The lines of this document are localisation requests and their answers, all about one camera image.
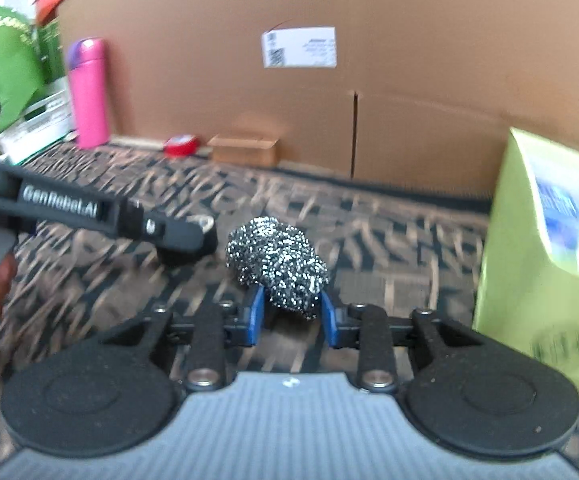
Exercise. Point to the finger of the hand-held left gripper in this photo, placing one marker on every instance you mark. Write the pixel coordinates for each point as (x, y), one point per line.
(169, 230)
(194, 257)

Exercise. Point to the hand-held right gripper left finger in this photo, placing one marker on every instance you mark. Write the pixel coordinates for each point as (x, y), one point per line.
(255, 317)

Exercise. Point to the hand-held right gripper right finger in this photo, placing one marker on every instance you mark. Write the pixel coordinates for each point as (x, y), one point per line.
(330, 325)

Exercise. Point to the steel wool scourer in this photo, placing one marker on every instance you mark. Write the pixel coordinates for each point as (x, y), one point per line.
(279, 265)

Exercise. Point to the light green shoe box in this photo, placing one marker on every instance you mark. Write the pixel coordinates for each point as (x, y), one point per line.
(519, 285)

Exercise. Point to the red tape roll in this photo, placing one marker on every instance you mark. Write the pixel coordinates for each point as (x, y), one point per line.
(180, 146)

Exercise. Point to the white plastic basket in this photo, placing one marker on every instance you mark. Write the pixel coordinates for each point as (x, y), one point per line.
(39, 120)

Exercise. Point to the black patterned mat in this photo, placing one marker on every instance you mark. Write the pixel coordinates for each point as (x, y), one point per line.
(394, 240)

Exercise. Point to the small brown cardboard box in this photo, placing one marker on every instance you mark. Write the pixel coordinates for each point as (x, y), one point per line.
(244, 151)

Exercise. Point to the pink thermos bottle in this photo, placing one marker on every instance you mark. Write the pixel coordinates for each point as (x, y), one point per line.
(89, 95)

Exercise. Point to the green printed cloth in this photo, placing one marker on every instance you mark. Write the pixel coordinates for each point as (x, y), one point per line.
(11, 65)

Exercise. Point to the dark green carton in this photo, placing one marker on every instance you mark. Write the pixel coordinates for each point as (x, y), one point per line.
(51, 52)

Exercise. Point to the white shipping label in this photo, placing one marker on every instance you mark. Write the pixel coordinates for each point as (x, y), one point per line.
(299, 47)

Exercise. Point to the brown cardboard sheet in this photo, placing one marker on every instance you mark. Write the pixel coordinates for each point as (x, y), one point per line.
(419, 60)

